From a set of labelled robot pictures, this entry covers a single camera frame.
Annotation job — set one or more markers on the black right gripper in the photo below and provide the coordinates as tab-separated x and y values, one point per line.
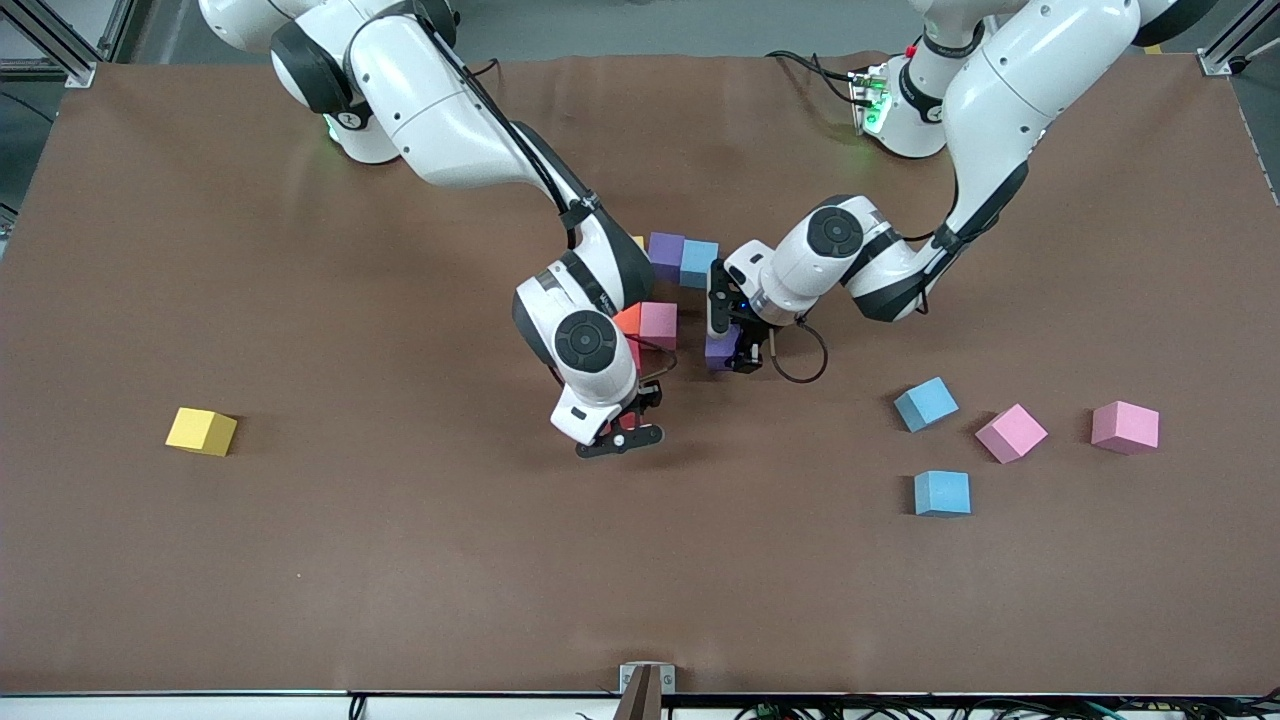
648	396

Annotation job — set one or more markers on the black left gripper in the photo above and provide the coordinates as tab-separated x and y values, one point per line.
746	343

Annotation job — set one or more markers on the red foam cube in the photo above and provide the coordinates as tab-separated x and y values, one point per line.
612	428
635	354

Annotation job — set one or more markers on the purple foam cube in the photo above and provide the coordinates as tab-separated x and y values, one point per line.
666	257
718	353

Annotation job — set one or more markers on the blue foam cube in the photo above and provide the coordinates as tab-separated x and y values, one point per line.
925	404
942	493
699	264

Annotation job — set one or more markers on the pink foam cube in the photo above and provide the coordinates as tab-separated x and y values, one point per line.
658	325
1125	427
1011	433

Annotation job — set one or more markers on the orange foam cube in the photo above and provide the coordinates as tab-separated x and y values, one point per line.
630	318

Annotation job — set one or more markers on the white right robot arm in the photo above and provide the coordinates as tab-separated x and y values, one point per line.
440	130

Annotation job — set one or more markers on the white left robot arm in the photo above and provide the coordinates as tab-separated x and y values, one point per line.
1000	100

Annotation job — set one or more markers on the brown table mat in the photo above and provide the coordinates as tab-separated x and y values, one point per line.
560	600

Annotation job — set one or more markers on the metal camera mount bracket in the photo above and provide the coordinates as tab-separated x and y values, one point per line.
647	690

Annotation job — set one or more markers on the aluminium frame profile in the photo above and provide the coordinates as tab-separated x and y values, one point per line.
78	72
1218	60

